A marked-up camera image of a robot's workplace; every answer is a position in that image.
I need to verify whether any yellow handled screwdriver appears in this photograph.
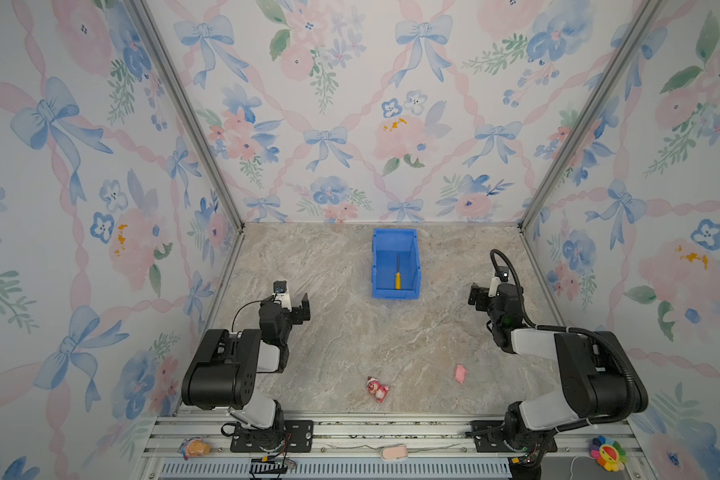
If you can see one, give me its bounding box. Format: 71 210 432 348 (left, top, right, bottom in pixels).
394 253 402 291

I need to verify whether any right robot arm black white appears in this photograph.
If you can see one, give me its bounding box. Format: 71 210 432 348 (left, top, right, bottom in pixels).
465 282 649 454

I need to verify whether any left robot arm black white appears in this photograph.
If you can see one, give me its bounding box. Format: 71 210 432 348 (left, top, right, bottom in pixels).
181 293 314 455

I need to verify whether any blue plastic bin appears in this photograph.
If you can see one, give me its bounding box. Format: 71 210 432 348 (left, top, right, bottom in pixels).
371 228 422 300

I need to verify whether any small pink eraser block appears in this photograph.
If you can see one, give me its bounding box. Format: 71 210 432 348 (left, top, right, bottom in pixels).
454 364 467 384

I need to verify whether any small red pink toy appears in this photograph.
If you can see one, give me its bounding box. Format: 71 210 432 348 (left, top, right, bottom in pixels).
366 377 390 403

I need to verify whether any small orange toy figure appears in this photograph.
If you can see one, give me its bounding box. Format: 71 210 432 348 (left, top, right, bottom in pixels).
178 437 211 460

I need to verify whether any rainbow flower toy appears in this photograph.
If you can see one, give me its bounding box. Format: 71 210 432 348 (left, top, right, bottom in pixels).
589 435 627 472

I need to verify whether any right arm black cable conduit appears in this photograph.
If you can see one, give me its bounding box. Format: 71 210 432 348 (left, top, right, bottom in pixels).
489 248 643 421

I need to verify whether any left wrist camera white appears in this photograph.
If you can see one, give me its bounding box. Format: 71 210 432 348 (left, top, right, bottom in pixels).
273 280 292 311

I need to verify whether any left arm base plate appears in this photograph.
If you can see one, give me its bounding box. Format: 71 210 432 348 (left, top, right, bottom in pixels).
228 420 314 454

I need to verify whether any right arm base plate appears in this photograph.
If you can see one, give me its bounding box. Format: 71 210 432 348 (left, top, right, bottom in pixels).
464 420 545 455

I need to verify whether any aluminium rail frame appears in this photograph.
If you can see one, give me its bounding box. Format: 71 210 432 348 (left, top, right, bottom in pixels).
140 411 652 480

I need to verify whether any pink oblong object on rail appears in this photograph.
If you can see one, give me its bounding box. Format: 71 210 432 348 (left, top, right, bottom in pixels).
380 444 409 461

